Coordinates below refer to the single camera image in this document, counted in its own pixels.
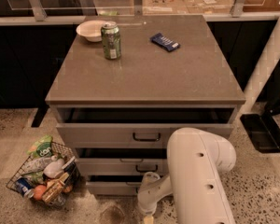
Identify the grey bottom drawer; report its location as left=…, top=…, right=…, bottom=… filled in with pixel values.
left=86, top=175, right=143, bottom=196

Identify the grey drawer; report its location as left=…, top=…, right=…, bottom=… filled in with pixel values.
left=86, top=175, right=143, bottom=196
left=57, top=107, right=232, bottom=148
left=76, top=148, right=168, bottom=175

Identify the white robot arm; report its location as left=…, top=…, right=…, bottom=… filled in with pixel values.
left=137, top=128, right=236, bottom=224

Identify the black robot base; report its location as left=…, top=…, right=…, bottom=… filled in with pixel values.
left=240, top=96, right=280, bottom=153

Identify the grey middle drawer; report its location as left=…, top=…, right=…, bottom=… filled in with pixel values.
left=76, top=148, right=168, bottom=175

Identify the grey top drawer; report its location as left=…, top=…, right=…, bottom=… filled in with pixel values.
left=57, top=107, right=232, bottom=148

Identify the grey drawer cabinet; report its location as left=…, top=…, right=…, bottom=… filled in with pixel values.
left=45, top=14, right=246, bottom=198

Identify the brown snack box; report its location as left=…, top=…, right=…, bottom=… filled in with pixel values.
left=42, top=173, right=69, bottom=203

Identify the white plastic bottle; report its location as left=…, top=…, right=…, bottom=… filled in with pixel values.
left=43, top=156, right=64, bottom=178

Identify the orange fruit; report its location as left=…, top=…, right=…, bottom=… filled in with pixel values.
left=34, top=185, right=47, bottom=201

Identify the clear plastic water bottle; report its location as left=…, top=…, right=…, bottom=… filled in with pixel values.
left=22, top=157, right=53, bottom=174

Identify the green chip bag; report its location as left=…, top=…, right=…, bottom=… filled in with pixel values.
left=27, top=135, right=53, bottom=159

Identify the blue soda can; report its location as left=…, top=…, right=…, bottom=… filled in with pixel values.
left=15, top=177, right=34, bottom=199

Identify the blue snack packet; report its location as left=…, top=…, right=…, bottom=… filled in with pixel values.
left=150, top=33, right=180, bottom=52

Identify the green soda can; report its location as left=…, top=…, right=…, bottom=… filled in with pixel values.
left=101, top=21, right=121, bottom=60

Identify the white bowl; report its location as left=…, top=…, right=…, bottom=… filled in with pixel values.
left=76, top=21, right=105, bottom=42

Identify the cardboard box left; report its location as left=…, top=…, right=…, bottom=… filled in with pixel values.
left=142, top=0, right=189, bottom=15

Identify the wire basket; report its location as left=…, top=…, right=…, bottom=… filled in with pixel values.
left=6, top=142, right=80, bottom=207

